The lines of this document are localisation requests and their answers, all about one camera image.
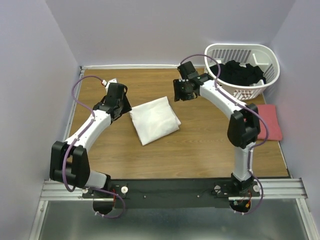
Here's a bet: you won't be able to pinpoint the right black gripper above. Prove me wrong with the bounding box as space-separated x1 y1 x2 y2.
171 79 193 102

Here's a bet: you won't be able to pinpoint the white printed t-shirt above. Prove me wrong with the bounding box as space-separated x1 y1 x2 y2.
129 96 181 146

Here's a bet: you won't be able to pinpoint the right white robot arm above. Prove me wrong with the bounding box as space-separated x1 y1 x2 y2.
173 61 261 196

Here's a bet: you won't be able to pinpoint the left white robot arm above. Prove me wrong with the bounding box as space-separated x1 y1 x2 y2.
49 79 132 198

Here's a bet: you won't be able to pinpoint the black clothes in basket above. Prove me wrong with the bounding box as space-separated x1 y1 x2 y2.
219 60 267 86

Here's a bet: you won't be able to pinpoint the white plastic laundry basket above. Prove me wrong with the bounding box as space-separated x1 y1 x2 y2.
204 43 280 101

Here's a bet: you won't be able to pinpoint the folded red t-shirt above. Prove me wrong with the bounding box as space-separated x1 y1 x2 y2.
257 104 283 141

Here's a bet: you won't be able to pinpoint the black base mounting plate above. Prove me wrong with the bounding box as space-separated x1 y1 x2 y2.
82 177 261 213

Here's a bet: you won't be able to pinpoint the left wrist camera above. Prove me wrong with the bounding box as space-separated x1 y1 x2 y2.
101 78 118 92

